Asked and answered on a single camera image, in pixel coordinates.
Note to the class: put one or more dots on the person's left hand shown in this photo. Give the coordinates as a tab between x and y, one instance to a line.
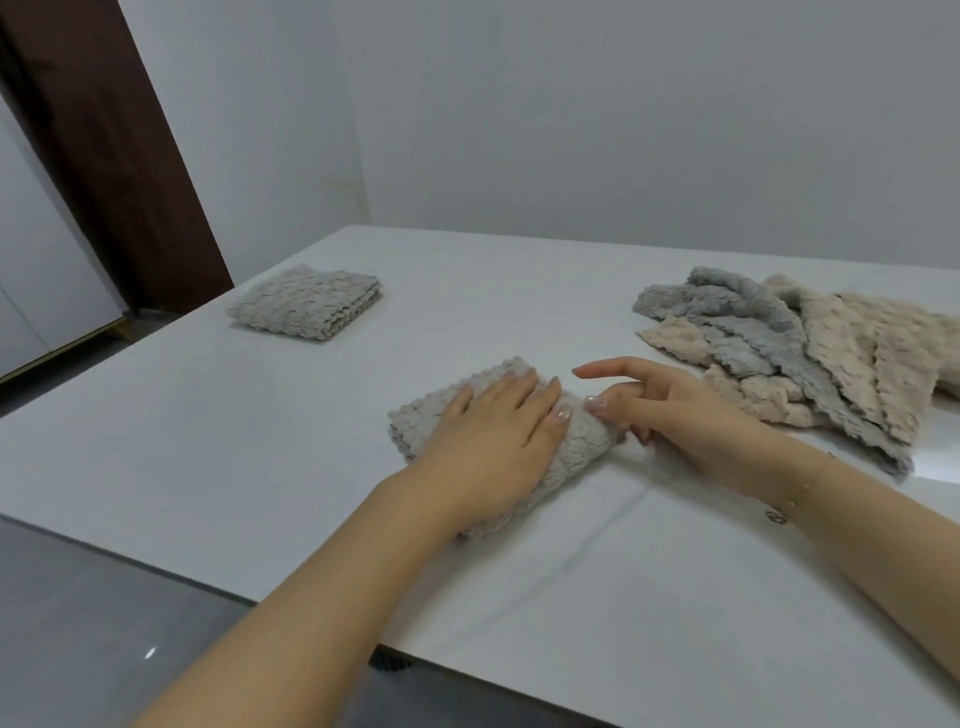
480	457

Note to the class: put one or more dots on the person's right hand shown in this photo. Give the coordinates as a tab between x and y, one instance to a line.
697	427

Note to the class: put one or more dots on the taupe fluffy towel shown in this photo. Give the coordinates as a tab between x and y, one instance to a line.
300	304
577	442

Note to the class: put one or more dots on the blue-grey fluffy towel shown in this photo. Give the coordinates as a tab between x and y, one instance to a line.
742	307

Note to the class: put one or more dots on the person's right forearm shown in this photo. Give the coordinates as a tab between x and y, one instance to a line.
885	547

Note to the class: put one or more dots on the person's left forearm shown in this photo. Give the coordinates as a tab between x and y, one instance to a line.
300	622

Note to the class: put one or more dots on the white glossy table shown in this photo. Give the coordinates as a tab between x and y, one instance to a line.
225	420

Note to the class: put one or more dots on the white cabinet with wooden base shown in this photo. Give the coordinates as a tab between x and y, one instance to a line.
45	285

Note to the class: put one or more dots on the dark brown wooden door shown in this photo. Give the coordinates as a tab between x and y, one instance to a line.
112	165

